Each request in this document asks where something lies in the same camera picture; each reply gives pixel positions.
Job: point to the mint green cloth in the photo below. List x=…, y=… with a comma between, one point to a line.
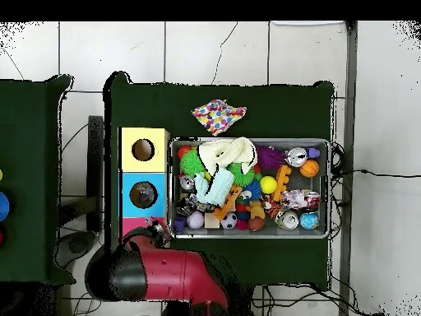
x=216, y=185

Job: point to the cream cloth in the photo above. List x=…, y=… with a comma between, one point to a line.
x=223, y=153

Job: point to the orange plastic toy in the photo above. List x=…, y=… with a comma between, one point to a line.
x=228, y=201

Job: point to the polka dot cloth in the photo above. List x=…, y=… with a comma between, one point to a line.
x=219, y=115

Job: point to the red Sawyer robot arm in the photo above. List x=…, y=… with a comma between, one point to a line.
x=171, y=273

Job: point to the wooden box with three holes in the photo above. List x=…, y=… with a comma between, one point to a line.
x=126, y=181

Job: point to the green spiky ball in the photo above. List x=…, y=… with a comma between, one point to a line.
x=192, y=162
x=242, y=173

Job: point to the yellow ball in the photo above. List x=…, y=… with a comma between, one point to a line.
x=268, y=185

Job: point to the purple spiky ball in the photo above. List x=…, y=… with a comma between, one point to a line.
x=270, y=158

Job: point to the orange long plastic block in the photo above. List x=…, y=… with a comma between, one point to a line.
x=282, y=182

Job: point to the silver tin can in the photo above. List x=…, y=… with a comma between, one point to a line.
x=296, y=157

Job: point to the silver soda can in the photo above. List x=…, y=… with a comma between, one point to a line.
x=287, y=219

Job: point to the dark green tablecloth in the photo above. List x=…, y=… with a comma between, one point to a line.
x=151, y=105

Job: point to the small orange basketball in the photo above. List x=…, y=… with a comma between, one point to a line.
x=310, y=168

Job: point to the black upright panel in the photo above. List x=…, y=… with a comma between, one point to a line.
x=96, y=171

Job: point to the side table with green cloth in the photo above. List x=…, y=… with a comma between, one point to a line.
x=33, y=164

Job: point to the blue round object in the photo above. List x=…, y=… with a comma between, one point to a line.
x=3, y=205

